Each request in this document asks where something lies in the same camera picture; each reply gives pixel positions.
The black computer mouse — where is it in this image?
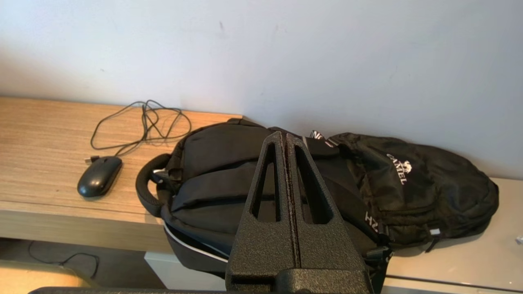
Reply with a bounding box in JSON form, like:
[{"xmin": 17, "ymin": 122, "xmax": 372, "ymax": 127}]
[{"xmin": 77, "ymin": 156, "xmax": 123, "ymax": 198}]

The black Camel backpack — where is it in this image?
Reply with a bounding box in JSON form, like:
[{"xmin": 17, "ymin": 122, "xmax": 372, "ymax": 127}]
[{"xmin": 329, "ymin": 132, "xmax": 500, "ymax": 254}]

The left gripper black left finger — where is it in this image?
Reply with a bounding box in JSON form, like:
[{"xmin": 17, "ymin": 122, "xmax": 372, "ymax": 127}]
[{"xmin": 226, "ymin": 131, "xmax": 299, "ymax": 288}]

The beige cabinet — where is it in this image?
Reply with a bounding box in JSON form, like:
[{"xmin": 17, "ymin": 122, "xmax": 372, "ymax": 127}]
[{"xmin": 144, "ymin": 177, "xmax": 523, "ymax": 294}]

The large black HZ backpack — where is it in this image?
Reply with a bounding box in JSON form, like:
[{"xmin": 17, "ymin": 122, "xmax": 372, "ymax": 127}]
[{"xmin": 136, "ymin": 118, "xmax": 393, "ymax": 294}]

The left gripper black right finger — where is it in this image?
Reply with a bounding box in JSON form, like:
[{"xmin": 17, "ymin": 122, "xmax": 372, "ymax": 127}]
[{"xmin": 285, "ymin": 133, "xmax": 371, "ymax": 294}]

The light wooden desk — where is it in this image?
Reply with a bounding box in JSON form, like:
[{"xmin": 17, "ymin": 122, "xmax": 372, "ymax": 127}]
[{"xmin": 0, "ymin": 96, "xmax": 244, "ymax": 253}]

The black floor cable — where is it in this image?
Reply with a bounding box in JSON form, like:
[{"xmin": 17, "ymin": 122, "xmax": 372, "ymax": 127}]
[{"xmin": 28, "ymin": 241, "xmax": 99, "ymax": 279}]

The black mouse cable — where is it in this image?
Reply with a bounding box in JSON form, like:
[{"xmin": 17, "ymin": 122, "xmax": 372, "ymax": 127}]
[{"xmin": 84, "ymin": 100, "xmax": 192, "ymax": 164}]

